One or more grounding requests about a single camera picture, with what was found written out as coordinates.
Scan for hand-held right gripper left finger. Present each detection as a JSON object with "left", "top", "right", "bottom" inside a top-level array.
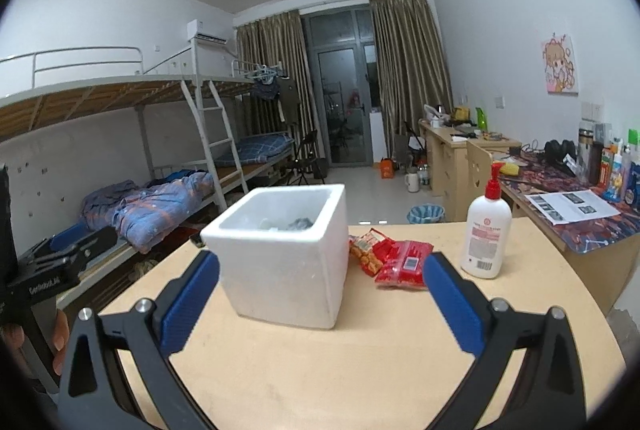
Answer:
[{"left": 56, "top": 251, "right": 221, "bottom": 430}]

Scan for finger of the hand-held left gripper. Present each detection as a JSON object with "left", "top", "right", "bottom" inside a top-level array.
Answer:
[
  {"left": 60, "top": 226, "right": 118, "bottom": 267},
  {"left": 20, "top": 224, "right": 91, "bottom": 263}
]

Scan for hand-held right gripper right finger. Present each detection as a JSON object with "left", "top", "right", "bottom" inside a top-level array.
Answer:
[{"left": 422, "top": 251, "right": 588, "bottom": 430}]

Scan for white foam box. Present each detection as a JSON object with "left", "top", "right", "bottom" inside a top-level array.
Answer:
[{"left": 200, "top": 183, "right": 349, "bottom": 330}]

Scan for person's left hand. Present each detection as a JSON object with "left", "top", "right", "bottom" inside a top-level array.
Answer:
[{"left": 0, "top": 309, "right": 70, "bottom": 378}]

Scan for red wet wipes packet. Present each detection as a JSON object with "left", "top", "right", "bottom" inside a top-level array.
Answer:
[{"left": 374, "top": 240, "right": 435, "bottom": 291}]

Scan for blue patterned blanket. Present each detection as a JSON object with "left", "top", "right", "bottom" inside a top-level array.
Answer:
[{"left": 81, "top": 170, "right": 216, "bottom": 253}]

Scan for white lotion pump bottle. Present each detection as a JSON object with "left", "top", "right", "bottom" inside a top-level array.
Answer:
[{"left": 460, "top": 162, "right": 513, "bottom": 280}]

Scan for blue trash bin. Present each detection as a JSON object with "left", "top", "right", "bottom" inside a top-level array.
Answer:
[{"left": 407, "top": 204, "right": 446, "bottom": 225}]

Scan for orange snack packet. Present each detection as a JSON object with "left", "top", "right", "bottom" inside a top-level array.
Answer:
[{"left": 348, "top": 227, "right": 388, "bottom": 278}]

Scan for wooden chair with smiley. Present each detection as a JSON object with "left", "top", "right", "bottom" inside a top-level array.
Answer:
[{"left": 466, "top": 140, "right": 506, "bottom": 221}]

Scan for metal bunk bed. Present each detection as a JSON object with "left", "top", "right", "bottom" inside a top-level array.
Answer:
[{"left": 0, "top": 47, "right": 301, "bottom": 311}]

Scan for printed paper sheets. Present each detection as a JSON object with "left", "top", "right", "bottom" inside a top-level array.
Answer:
[{"left": 525, "top": 190, "right": 621, "bottom": 226}]

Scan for desk with patterned mat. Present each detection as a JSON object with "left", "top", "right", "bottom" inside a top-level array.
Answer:
[{"left": 492, "top": 150, "right": 640, "bottom": 311}]

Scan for white bunk bed ladder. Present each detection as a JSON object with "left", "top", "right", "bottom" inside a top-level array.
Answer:
[{"left": 180, "top": 80, "right": 249, "bottom": 213}]

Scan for blue checked mattress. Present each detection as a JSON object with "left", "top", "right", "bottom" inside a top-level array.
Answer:
[{"left": 235, "top": 133, "right": 296, "bottom": 163}]

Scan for black folding chair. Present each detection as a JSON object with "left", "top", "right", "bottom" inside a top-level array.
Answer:
[{"left": 285, "top": 130, "right": 326, "bottom": 186}]

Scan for black headphones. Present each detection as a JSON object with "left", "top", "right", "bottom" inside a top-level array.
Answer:
[{"left": 542, "top": 139, "right": 576, "bottom": 168}]

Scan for dark thermos flask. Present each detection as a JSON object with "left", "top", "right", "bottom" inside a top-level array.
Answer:
[{"left": 578, "top": 125, "right": 596, "bottom": 183}]

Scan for hanging dark clothes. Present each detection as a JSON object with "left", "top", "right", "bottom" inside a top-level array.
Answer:
[{"left": 250, "top": 77, "right": 301, "bottom": 126}]

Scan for glass balcony door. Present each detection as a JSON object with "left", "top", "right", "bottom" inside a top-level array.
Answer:
[{"left": 302, "top": 7, "right": 388, "bottom": 168}]

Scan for white air conditioner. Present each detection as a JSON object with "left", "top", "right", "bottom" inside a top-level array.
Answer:
[{"left": 186, "top": 20, "right": 228, "bottom": 45}]

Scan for brown curtain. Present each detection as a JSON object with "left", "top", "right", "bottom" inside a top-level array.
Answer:
[
  {"left": 236, "top": 10, "right": 321, "bottom": 161},
  {"left": 369, "top": 0, "right": 453, "bottom": 156}
]

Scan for pink cartoon wall poster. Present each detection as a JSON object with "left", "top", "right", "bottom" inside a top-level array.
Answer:
[{"left": 541, "top": 33, "right": 581, "bottom": 95}]

